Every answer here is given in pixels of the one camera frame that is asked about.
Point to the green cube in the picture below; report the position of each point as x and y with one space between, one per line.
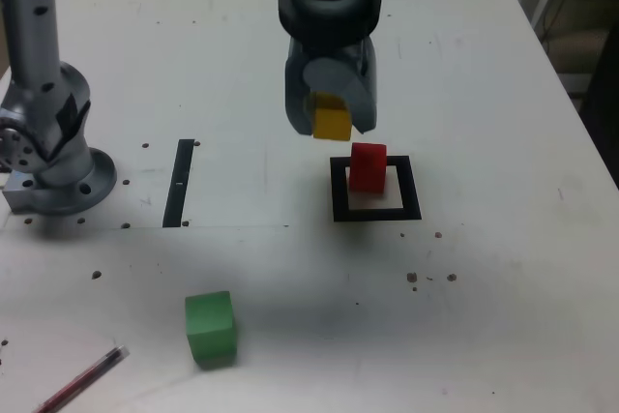
210 326

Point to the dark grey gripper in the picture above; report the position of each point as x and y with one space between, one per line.
329 52

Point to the yellow cube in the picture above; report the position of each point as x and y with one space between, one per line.
331 125

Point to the red cube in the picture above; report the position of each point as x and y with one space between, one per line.
367 171

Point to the black tape strip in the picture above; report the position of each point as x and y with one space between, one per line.
176 181

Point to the red pen with clear barrel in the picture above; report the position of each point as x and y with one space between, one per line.
87 374

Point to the black tape square outline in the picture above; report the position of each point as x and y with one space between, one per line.
338 205

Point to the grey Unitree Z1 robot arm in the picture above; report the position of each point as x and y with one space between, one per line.
29 45

